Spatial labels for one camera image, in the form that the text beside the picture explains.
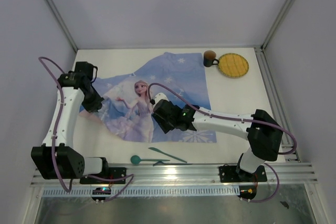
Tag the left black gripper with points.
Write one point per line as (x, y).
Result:
(96, 106)

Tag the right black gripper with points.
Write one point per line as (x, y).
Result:
(166, 127)

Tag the blue pink Elsa cloth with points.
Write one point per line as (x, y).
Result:
(128, 84)

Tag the teal plastic spoon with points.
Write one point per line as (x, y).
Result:
(136, 160)

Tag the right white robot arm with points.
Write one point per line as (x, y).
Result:
(260, 130)

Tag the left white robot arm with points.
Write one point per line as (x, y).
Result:
(56, 157)

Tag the teal plastic knife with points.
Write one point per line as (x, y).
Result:
(166, 154)

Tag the dark teal plastic fork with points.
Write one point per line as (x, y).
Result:
(161, 163)

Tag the brown paper cup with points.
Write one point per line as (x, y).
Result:
(209, 58)

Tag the yellow woven round plate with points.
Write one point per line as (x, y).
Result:
(233, 65)

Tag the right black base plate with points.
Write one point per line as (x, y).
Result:
(231, 174)

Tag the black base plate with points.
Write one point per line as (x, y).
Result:
(113, 176)
(231, 174)

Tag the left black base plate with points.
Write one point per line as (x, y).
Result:
(113, 176)

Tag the white slotted cable duct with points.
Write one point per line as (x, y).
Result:
(142, 191)

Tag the right aluminium side rail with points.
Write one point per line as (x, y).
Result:
(276, 105)

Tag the aluminium front rail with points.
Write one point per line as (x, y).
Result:
(209, 174)

